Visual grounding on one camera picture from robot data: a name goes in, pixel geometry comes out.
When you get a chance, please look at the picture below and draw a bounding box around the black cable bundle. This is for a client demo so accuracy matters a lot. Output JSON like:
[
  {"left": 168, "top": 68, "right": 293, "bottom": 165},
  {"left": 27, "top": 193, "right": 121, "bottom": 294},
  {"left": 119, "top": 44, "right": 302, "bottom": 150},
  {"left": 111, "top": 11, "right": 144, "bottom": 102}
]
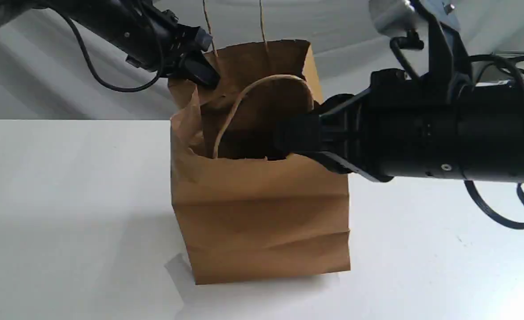
[{"left": 388, "top": 36, "right": 524, "bottom": 245}]

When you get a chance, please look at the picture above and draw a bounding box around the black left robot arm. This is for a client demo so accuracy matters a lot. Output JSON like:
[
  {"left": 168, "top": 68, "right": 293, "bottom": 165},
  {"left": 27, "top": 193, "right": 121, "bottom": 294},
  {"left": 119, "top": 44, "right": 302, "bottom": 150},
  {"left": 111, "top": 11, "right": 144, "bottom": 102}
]
[{"left": 0, "top": 0, "right": 220, "bottom": 93}]

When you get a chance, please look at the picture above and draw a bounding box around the brown paper bag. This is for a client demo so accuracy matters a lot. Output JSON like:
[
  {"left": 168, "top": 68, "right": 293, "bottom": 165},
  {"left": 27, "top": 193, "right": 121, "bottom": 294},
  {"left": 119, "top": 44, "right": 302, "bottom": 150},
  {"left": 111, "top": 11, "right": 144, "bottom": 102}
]
[{"left": 168, "top": 39, "right": 351, "bottom": 285}]

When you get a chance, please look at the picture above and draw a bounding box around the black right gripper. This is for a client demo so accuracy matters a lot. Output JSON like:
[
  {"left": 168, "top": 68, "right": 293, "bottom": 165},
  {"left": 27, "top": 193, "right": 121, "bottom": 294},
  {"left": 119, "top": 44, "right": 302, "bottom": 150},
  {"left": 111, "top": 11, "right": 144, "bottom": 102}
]
[{"left": 274, "top": 69, "right": 425, "bottom": 183}]

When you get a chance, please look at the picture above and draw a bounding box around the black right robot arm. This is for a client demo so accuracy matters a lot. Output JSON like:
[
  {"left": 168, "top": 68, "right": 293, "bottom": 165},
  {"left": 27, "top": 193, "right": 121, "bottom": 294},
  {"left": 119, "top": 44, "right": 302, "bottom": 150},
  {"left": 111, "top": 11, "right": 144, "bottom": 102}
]
[{"left": 274, "top": 68, "right": 524, "bottom": 183}]

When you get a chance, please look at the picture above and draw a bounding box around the white backdrop cloth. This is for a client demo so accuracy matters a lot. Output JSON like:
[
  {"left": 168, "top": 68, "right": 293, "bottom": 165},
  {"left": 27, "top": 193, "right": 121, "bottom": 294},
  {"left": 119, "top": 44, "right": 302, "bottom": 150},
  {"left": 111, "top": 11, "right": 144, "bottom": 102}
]
[{"left": 0, "top": 0, "right": 524, "bottom": 120}]

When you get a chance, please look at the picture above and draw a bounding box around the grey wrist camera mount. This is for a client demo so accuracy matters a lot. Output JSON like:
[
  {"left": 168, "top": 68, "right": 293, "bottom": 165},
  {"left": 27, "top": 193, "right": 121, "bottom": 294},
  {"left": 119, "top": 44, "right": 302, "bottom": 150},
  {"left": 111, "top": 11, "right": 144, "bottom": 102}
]
[{"left": 368, "top": 0, "right": 460, "bottom": 36}]

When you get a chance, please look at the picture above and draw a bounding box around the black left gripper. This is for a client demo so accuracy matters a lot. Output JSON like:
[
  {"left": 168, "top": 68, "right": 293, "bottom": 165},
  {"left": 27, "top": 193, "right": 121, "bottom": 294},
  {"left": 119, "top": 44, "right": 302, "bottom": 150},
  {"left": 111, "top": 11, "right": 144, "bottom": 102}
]
[{"left": 126, "top": 9, "right": 220, "bottom": 88}]

